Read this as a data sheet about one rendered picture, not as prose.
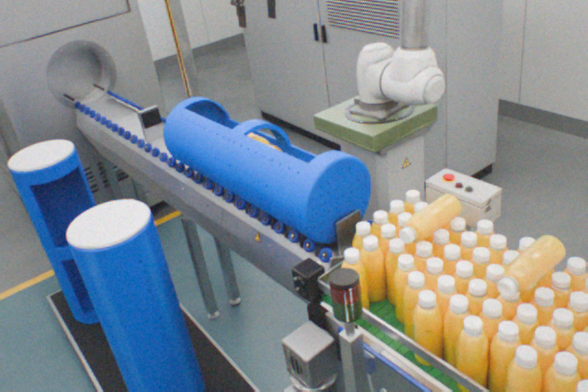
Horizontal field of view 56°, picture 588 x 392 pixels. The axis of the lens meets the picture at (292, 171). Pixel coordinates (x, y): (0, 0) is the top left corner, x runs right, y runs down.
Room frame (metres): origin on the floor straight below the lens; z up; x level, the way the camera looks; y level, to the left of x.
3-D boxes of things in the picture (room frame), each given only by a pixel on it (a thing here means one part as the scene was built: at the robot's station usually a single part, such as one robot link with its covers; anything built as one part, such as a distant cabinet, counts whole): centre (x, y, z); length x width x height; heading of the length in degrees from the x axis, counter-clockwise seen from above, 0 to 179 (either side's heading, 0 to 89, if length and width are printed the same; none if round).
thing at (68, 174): (2.26, 1.08, 0.59); 0.28 x 0.28 x 0.88
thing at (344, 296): (0.88, -0.07, 1.23); 0.06 x 0.06 x 0.04
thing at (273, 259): (2.26, 0.47, 0.79); 2.17 x 0.29 x 0.34; 35
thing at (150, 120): (2.49, 0.63, 1.00); 0.10 x 0.04 x 0.15; 125
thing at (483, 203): (1.40, -0.50, 1.05); 0.20 x 0.10 x 0.10; 35
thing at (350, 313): (0.88, -0.07, 1.18); 0.06 x 0.06 x 0.05
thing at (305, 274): (1.25, -0.01, 0.95); 0.10 x 0.07 x 0.10; 125
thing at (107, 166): (3.02, 1.09, 0.31); 0.06 x 0.06 x 0.63; 35
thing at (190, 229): (2.22, 0.52, 0.31); 0.06 x 0.06 x 0.63; 35
